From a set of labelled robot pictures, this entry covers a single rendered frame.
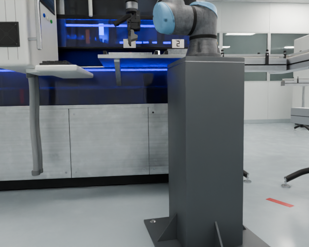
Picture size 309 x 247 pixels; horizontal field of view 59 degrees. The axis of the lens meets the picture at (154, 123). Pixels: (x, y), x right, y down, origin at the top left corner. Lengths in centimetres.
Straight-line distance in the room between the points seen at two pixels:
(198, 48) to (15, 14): 87
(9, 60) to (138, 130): 93
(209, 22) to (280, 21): 664
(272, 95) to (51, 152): 623
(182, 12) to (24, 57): 78
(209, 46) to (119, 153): 110
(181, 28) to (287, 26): 678
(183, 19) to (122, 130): 104
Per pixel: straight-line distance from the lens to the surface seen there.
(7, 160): 213
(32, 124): 179
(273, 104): 749
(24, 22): 150
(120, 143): 195
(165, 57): 156
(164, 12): 112
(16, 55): 149
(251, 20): 746
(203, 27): 118
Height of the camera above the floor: 63
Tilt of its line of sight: 5 degrees down
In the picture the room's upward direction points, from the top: 1 degrees counter-clockwise
